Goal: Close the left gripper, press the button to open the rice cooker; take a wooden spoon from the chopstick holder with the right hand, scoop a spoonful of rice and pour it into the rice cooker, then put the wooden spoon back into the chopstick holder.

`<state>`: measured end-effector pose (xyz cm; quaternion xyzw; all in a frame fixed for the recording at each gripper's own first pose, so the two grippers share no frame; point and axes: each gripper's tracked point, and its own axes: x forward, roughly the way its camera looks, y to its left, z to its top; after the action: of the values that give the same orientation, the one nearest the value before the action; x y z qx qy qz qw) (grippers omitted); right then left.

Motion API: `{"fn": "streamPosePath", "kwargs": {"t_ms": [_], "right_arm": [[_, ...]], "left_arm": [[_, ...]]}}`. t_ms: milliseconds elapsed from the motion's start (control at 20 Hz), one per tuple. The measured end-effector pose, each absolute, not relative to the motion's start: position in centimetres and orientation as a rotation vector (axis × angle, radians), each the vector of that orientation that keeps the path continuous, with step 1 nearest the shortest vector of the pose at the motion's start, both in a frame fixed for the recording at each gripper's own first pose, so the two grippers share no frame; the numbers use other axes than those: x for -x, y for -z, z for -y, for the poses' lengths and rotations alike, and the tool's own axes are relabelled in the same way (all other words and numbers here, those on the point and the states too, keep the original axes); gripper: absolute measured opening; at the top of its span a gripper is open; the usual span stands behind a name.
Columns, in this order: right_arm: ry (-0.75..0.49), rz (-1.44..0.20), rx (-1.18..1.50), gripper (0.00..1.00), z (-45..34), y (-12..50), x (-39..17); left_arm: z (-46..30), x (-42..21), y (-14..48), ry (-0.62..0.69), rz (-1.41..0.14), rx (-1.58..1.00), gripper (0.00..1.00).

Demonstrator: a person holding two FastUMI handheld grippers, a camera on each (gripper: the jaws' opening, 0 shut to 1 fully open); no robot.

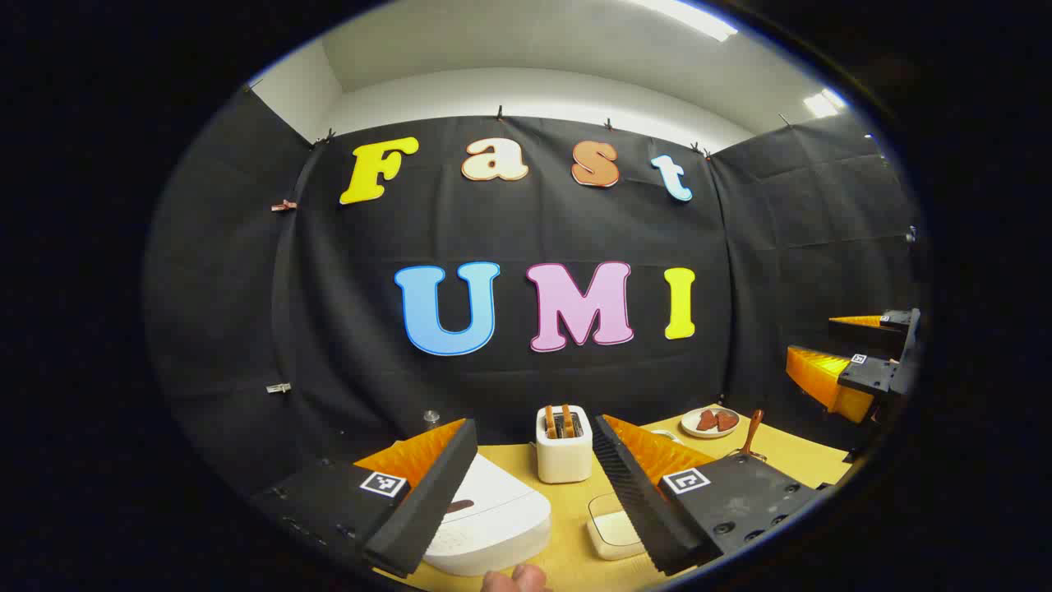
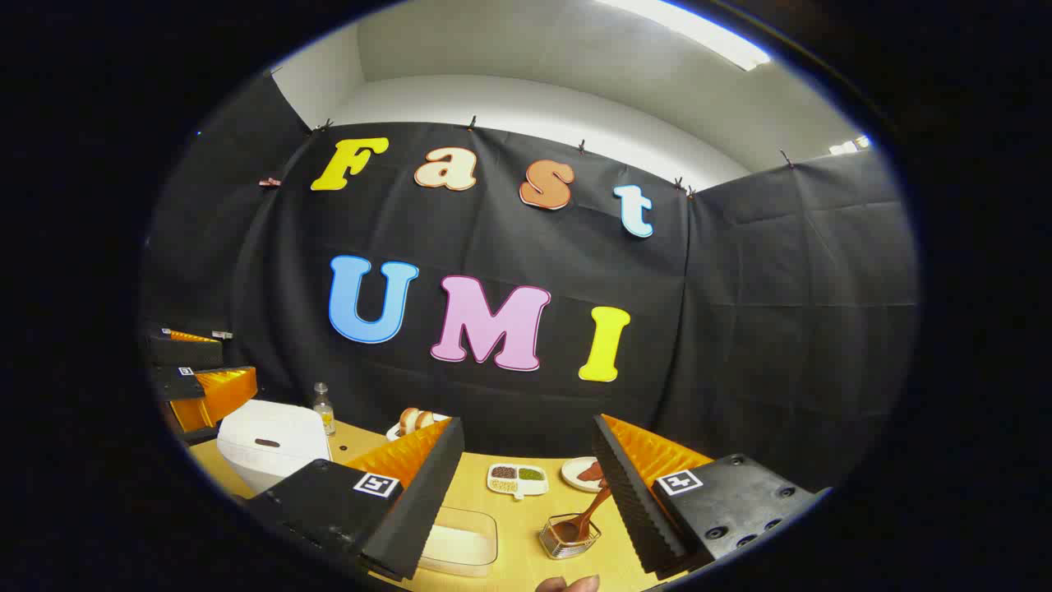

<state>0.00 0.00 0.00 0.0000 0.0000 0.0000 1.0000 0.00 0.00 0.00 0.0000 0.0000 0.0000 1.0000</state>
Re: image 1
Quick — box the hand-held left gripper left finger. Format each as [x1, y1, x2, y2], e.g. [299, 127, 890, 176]
[251, 418, 479, 579]

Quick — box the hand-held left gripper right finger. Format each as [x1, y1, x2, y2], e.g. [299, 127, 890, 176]
[593, 414, 823, 576]

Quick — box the clear rice container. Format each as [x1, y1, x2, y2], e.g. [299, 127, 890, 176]
[586, 493, 650, 562]

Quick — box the white rice cooker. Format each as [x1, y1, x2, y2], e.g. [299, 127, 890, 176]
[423, 452, 553, 576]

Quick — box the white toaster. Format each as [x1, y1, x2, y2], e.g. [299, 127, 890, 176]
[536, 405, 594, 484]

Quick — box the round white plate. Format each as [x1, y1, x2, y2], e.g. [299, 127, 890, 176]
[681, 406, 742, 439]

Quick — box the black backdrop cloth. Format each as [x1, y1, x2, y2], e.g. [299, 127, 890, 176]
[144, 86, 925, 494]

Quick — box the small ceiling light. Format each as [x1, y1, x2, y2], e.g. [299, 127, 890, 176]
[804, 86, 847, 118]

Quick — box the long ceiling light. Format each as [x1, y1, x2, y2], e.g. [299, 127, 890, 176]
[641, 0, 741, 42]

